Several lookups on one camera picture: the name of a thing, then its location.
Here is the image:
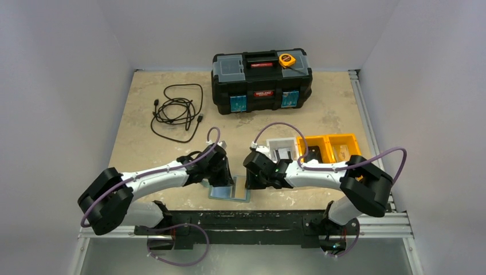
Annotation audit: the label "gold card black stripe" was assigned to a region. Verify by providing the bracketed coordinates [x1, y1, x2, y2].
[232, 178, 247, 201]

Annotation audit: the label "teal card holder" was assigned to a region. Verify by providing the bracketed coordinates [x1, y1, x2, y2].
[201, 176, 250, 203]

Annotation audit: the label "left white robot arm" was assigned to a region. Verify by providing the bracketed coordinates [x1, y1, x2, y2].
[77, 143, 234, 235]

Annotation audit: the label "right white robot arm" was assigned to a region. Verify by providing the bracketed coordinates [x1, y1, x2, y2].
[243, 150, 394, 233]

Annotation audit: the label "cards in white bin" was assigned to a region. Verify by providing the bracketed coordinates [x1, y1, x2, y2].
[274, 148, 293, 160]

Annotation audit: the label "card in orange bin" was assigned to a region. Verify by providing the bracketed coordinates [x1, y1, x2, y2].
[335, 145, 351, 162]

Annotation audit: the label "white plastic bin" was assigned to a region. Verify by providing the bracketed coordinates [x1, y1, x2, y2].
[266, 137, 300, 162]

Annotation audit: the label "black item in orange bin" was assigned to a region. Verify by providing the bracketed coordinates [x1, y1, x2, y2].
[305, 146, 323, 163]

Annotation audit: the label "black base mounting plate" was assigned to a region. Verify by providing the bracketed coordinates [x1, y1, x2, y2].
[134, 210, 359, 252]

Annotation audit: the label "orange plastic bin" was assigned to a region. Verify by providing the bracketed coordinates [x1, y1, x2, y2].
[296, 133, 366, 183]

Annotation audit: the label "black plastic toolbox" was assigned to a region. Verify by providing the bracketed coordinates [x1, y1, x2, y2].
[211, 48, 313, 115]

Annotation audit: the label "yellow tape measure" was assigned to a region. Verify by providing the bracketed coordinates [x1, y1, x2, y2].
[279, 53, 296, 69]

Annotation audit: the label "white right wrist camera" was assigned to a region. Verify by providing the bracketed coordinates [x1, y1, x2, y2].
[250, 141, 270, 155]

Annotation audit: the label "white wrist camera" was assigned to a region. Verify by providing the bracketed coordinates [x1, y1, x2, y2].
[217, 140, 227, 149]
[250, 141, 270, 155]

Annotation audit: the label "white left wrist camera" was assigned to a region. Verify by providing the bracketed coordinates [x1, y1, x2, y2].
[217, 140, 227, 149]

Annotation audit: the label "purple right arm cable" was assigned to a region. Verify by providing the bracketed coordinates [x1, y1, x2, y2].
[251, 121, 407, 259]

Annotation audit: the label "black coiled USB cable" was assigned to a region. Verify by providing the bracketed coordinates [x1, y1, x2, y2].
[150, 84, 205, 144]

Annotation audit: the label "aluminium frame rail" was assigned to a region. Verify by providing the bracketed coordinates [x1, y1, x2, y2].
[347, 70, 414, 240]

